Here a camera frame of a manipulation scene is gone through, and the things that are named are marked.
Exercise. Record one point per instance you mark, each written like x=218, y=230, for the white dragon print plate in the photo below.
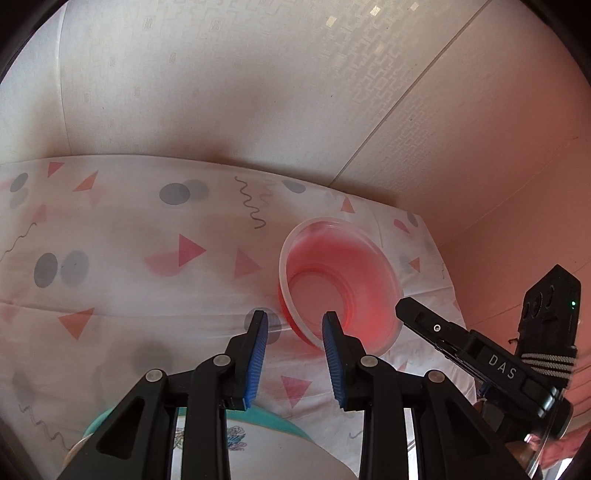
x=286, y=457

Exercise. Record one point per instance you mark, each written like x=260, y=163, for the red plastic bowl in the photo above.
x=337, y=267

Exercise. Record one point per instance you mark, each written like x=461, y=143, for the person's right forearm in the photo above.
x=561, y=450

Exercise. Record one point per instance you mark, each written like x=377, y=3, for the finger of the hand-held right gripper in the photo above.
x=434, y=328

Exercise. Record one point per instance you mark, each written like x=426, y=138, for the teal plate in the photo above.
x=281, y=422

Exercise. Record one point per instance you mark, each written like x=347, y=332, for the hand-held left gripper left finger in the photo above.
x=257, y=355

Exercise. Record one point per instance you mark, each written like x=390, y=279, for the white patterned tablecloth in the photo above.
x=138, y=286

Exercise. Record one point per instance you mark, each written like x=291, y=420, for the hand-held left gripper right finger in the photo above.
x=331, y=355

